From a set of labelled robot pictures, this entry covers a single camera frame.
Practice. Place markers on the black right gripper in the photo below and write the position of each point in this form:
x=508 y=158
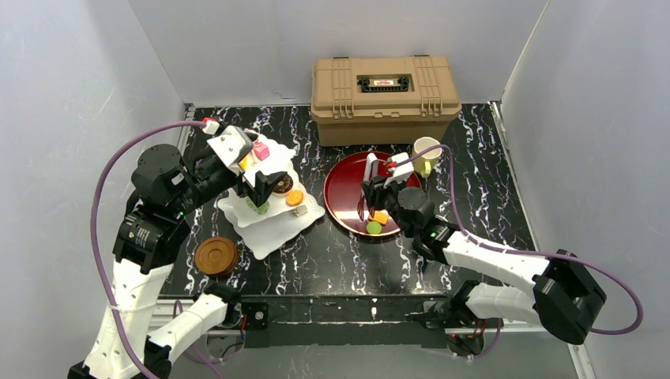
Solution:
x=374 y=191

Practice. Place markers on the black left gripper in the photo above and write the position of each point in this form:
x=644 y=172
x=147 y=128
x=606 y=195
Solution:
x=254 y=181

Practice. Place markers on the orange square cake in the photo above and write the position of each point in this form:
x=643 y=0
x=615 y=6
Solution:
x=379 y=216

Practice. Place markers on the chocolate glazed donut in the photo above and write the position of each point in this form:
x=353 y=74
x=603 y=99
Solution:
x=284 y=186

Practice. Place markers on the green swirl roll cake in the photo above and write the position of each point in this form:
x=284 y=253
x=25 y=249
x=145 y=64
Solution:
x=259 y=209

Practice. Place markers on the yellow cake slice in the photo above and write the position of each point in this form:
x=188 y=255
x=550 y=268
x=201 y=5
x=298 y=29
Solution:
x=245 y=163

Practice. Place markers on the pink cake with cherry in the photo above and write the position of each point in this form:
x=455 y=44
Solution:
x=261 y=151

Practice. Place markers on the green round macaron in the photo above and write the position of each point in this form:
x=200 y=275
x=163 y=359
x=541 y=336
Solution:
x=374 y=228

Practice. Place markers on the orange round cookie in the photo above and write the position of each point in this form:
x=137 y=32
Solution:
x=295 y=197

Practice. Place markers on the red round tray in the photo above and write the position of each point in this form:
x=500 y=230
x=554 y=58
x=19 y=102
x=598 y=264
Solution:
x=342 y=192

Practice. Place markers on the white three-tier dessert stand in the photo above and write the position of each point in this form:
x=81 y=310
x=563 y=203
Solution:
x=263 y=234

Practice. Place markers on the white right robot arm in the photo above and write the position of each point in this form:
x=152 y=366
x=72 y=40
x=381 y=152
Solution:
x=555 y=292

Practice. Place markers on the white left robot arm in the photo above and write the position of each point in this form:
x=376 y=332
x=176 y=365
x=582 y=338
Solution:
x=146 y=247

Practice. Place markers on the pale green ceramic mug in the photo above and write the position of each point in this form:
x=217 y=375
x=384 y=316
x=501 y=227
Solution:
x=427 y=152

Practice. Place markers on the brown wooden coaster stack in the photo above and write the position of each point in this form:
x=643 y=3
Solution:
x=217 y=257

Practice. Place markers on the tan plastic toolbox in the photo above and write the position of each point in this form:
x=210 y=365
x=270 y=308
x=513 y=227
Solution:
x=358 y=101

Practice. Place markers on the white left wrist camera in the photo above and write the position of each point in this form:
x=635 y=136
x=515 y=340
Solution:
x=231 y=144

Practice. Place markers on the black base frame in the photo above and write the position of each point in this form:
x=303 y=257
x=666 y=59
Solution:
x=340 y=320

